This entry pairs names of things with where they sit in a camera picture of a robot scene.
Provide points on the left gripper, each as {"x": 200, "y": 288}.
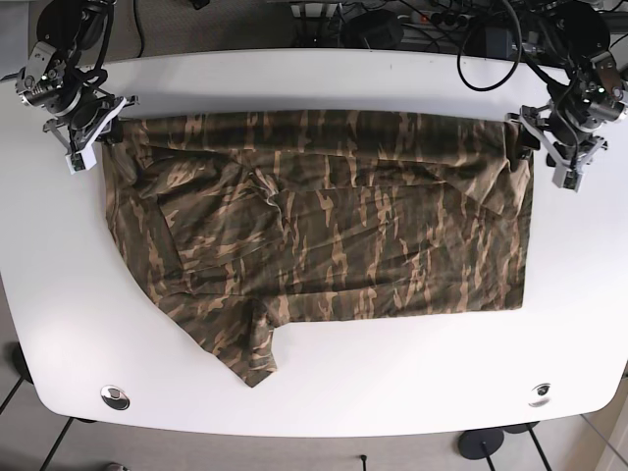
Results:
{"x": 547, "y": 128}

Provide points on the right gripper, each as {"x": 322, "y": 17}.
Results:
{"x": 88, "y": 121}

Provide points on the camouflage T-shirt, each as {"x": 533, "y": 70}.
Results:
{"x": 236, "y": 224}

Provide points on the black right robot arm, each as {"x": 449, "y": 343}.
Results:
{"x": 64, "y": 75}

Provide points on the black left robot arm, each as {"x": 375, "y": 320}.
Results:
{"x": 567, "y": 45}

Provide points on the right table grommet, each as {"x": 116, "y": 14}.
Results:
{"x": 539, "y": 395}

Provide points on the table grommet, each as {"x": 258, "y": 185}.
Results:
{"x": 115, "y": 398}
{"x": 539, "y": 395}

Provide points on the left table grommet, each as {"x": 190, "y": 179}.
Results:
{"x": 115, "y": 398}

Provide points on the black round stand base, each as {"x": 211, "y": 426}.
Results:
{"x": 480, "y": 444}

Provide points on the grey sneaker shoe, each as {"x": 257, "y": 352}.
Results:
{"x": 115, "y": 467}

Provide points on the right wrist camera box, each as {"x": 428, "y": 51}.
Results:
{"x": 81, "y": 161}

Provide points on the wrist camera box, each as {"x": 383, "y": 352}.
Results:
{"x": 567, "y": 178}
{"x": 81, "y": 161}

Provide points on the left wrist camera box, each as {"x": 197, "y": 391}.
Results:
{"x": 567, "y": 178}

